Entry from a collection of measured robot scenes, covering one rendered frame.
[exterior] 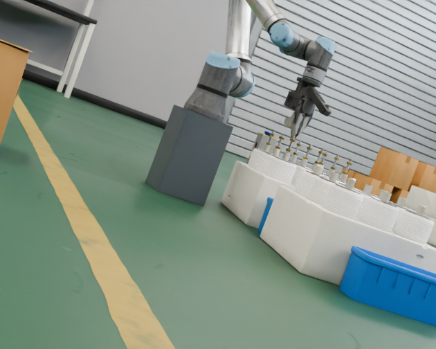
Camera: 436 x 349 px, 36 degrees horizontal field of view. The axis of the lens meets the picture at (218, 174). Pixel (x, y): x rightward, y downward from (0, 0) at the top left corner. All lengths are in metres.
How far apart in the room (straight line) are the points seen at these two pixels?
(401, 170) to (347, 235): 4.48
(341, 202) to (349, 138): 6.39
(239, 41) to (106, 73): 4.80
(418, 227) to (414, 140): 6.80
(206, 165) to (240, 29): 0.54
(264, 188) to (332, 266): 0.56
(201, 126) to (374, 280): 0.88
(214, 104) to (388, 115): 6.22
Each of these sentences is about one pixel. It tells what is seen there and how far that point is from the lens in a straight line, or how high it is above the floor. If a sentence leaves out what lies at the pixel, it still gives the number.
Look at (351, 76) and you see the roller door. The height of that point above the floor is 1.32.
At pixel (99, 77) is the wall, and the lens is 7.26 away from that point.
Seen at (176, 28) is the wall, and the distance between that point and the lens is 7.42.
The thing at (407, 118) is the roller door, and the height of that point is 1.13.
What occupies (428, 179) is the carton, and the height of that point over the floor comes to 0.47.
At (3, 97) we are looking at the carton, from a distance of 1.87.
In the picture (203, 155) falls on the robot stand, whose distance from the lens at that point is 2.36.
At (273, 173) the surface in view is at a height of 0.20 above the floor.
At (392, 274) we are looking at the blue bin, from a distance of 1.80.
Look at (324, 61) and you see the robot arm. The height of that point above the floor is 0.62.
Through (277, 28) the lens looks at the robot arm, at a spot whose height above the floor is 0.66.
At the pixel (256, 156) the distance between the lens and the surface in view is 2.60.
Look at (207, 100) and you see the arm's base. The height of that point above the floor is 0.36.
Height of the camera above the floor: 0.31
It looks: 4 degrees down
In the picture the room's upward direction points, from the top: 21 degrees clockwise
